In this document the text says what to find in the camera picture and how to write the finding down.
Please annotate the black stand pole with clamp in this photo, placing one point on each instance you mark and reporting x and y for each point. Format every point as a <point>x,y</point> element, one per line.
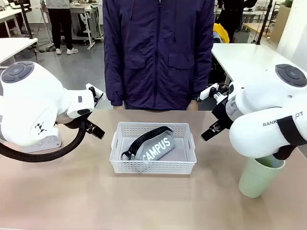
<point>26,19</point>

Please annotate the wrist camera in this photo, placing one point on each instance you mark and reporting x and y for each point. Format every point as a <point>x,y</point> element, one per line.
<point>206,93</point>
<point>98,91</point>

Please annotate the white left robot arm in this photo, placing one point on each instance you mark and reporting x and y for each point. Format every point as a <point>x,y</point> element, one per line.
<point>28,103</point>

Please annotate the brown cardboard board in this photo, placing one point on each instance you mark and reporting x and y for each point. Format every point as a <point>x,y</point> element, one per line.
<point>281,21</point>

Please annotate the white perforated plastic basket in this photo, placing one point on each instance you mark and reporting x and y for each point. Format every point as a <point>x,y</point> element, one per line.
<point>153,167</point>

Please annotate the person's right forearm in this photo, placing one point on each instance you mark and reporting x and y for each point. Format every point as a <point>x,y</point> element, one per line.
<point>112,91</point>

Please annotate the person's left forearm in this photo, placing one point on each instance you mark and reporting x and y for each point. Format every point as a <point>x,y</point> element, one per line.
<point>204,79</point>

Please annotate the bystander in black clothes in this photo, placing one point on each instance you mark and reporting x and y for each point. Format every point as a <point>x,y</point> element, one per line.
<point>230,14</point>

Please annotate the light green plastic cup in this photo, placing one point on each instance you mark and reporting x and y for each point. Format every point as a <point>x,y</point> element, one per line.
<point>256,179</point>

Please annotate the green plant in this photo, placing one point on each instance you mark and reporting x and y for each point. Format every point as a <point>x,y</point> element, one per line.
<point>288,3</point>

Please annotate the yellow garment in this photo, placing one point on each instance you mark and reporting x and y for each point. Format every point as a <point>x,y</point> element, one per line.
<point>221,32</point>

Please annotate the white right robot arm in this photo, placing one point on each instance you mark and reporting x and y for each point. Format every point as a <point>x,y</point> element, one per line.
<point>259,95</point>

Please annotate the person in purple jacket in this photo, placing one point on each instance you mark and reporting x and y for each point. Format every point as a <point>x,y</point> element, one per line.
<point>156,60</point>

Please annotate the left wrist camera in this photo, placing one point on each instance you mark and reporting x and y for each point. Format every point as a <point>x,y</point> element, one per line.
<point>98,91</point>

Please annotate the wooden top table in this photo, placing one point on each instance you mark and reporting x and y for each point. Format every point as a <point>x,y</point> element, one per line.
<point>254,26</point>

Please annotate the white background desk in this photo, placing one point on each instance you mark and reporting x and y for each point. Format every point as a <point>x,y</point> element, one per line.
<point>7,14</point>

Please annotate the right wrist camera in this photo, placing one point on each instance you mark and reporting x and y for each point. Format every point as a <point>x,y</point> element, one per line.
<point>206,93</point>

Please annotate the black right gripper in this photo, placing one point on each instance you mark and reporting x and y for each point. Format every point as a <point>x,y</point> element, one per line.
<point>221,112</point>

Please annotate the bystander in black trousers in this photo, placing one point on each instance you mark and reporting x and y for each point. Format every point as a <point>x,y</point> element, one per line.
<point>60,24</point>

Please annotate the person's right hand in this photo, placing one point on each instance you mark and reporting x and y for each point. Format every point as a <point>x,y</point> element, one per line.
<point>118,107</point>

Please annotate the black wrist watch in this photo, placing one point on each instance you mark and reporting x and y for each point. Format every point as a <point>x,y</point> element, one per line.
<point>195,98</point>

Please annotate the grey metal workbench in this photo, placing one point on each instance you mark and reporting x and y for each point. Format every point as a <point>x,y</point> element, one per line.
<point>79,9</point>

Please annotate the white table with slanted leg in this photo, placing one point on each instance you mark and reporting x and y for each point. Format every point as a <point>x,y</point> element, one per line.
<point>14,48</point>

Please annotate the thin black stand pole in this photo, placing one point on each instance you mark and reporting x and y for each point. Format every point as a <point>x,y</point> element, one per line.
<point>263,24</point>

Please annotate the person's left hand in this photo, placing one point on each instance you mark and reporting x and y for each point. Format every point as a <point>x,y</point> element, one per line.
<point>193,106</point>

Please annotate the grey campus zipper pouch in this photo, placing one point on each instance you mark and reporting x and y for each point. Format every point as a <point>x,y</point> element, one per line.
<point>158,146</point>

